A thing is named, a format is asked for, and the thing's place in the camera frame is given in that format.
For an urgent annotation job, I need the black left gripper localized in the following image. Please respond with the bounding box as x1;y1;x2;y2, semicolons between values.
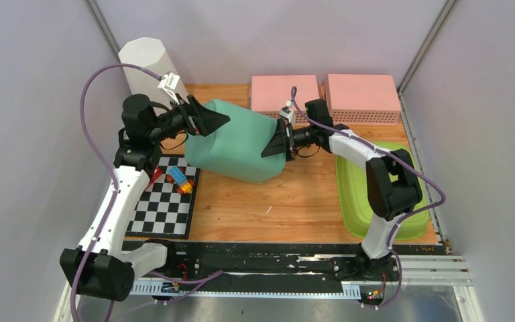
149;95;230;144

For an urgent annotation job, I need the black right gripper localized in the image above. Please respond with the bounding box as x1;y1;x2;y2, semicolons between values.
262;119;317;165

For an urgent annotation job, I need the mint green trash bin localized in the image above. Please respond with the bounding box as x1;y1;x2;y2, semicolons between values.
184;99;286;183

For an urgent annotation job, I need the pink perforated plastic basket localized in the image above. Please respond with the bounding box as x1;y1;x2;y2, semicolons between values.
249;75;321;118

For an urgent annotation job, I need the white translucent bin liner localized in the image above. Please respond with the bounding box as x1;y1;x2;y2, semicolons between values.
118;37;178;108

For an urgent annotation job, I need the large lime green tub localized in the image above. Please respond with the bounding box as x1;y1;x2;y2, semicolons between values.
335;142;431;243

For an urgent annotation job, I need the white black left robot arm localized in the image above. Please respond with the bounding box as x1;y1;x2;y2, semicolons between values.
60;94;231;301

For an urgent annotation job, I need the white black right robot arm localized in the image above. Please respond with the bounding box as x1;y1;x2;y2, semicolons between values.
262;99;422;280

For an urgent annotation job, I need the blue yellow toy car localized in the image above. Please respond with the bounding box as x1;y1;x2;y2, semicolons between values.
165;166;194;195

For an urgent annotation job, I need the red white toy block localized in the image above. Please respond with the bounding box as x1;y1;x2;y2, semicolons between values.
148;166;162;186

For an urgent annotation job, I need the black white checkerboard mat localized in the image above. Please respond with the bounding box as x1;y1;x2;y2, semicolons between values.
126;154;201;239

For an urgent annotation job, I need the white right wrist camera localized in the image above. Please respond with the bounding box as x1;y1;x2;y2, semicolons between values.
278;101;296;127

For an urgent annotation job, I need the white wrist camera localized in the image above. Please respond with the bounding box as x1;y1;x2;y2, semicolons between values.
158;71;180;105
278;101;296;127

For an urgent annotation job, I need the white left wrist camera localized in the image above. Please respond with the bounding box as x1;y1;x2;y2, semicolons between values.
158;71;180;105

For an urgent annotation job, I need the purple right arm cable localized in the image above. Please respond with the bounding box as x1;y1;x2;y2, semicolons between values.
290;86;447;310

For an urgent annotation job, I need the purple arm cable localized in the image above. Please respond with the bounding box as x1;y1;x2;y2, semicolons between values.
70;64;225;322
290;86;447;310

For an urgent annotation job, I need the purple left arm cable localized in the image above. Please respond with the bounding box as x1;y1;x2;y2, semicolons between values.
70;64;225;322

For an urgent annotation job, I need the left aluminium frame post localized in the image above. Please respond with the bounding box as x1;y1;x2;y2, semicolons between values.
82;0;120;63

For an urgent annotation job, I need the aluminium frame post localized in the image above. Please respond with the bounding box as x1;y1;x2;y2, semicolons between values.
397;0;459;97
82;0;120;63

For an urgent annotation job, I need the right aluminium frame post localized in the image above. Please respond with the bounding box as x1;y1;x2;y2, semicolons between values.
397;0;459;97

